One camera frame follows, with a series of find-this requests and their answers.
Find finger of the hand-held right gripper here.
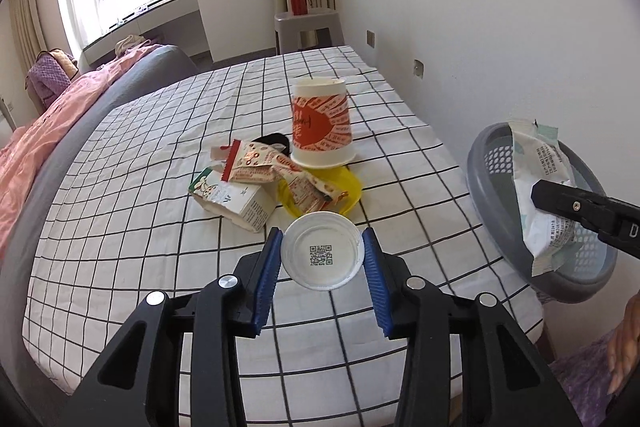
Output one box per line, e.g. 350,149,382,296
594,217,640,259
531,180,640,234

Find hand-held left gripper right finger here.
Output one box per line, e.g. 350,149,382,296
361,227,583,427

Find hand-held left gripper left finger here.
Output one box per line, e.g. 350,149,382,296
60,227,285,427

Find white wet wipes packet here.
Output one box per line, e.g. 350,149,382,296
507,119,579,277

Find white round plastic lid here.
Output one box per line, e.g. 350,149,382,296
280,210,362,292

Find small white green carton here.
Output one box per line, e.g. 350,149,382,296
188,169,277,234

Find grey perforated plastic basket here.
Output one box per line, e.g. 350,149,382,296
466,122,620,304

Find orange snack wrapper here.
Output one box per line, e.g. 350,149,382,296
271,153,351,214

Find red white snack wrapper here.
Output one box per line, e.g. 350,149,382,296
209,139,284,184

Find black elastic band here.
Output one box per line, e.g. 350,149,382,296
254,133,291,154

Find orange white paper cup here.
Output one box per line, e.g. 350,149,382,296
290,78,357,169

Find person's right hand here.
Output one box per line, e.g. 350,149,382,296
606,324,640,396

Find purple fleece pants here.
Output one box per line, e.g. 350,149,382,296
547,336,622,427

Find white black checkered sheet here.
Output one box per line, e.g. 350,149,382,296
22,45,545,408

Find grey bed cover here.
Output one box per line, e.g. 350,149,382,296
0,44,199,408

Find grey plastic stool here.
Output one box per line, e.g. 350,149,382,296
273,7,347,56

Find pink blanket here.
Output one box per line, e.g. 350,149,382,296
0,42,167,254

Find beige cloth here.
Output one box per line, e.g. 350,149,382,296
114,35,157,57

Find white window ledge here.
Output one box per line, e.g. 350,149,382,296
79,0,202,68

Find yellow pillow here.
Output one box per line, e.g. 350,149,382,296
49,49,79,74

